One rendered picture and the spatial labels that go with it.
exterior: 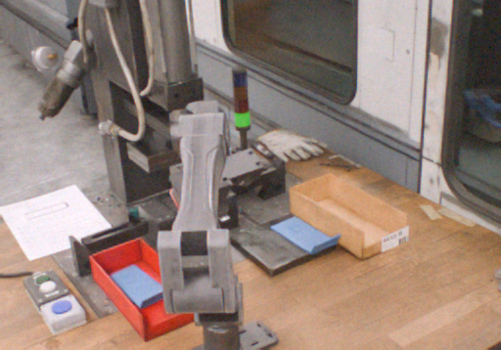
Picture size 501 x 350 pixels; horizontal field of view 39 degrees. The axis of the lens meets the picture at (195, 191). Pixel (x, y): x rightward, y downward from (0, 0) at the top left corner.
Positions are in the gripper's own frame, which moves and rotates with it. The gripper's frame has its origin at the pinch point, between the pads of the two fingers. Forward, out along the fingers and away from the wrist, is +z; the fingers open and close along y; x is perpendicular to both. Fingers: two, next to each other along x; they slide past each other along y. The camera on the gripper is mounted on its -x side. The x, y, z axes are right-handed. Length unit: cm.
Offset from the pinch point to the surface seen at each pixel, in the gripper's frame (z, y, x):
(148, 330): 14.1, -11.1, 12.1
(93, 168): 227, 169, -63
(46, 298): 23.6, 6.5, 24.9
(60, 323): 20.0, -0.9, 25.0
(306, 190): 23.1, 9.3, -39.7
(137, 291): 22.5, 0.5, 8.0
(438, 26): -11, 19, -69
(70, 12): 194, 262, -85
